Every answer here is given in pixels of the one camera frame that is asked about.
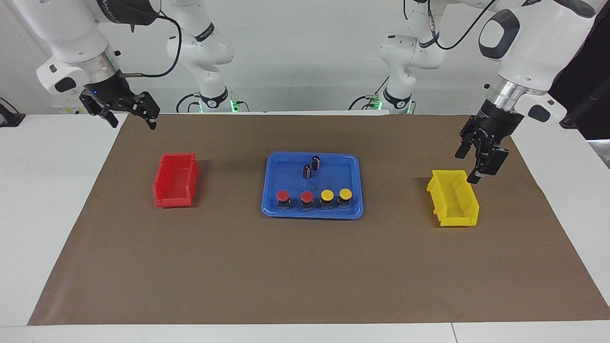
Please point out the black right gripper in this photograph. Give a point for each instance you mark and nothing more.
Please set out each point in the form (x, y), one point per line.
(108, 89)

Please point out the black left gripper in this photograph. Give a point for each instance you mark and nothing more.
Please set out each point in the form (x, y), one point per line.
(493, 125)

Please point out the yellow push button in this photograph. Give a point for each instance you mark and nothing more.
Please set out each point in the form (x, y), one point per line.
(327, 195)
(345, 194)

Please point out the red push button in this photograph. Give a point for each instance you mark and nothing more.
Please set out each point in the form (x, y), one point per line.
(283, 196)
(307, 197)

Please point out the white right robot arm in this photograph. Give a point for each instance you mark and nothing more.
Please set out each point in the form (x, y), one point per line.
(71, 33)

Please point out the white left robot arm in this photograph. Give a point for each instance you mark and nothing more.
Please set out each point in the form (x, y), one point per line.
(533, 43)

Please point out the yellow plastic bin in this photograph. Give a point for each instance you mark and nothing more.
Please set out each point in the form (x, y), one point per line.
(455, 200)

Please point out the red plastic bin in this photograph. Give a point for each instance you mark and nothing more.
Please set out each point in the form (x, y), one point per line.
(177, 183)

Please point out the black stand pole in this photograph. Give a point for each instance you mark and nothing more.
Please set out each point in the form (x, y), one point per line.
(569, 123)

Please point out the black table clamp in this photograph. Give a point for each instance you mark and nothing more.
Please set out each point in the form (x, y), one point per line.
(10, 118)

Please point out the black background panel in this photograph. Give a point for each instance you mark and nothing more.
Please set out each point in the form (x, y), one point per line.
(591, 71)

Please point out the blue plastic tray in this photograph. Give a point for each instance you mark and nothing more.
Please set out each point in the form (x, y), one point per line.
(336, 178)

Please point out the black cylindrical capacitor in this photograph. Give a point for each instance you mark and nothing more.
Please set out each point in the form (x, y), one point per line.
(307, 172)
(315, 163)

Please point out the brown paper mat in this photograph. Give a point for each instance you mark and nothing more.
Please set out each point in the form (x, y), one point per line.
(305, 267)

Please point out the white wall socket box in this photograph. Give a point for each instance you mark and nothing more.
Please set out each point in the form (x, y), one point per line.
(66, 109)

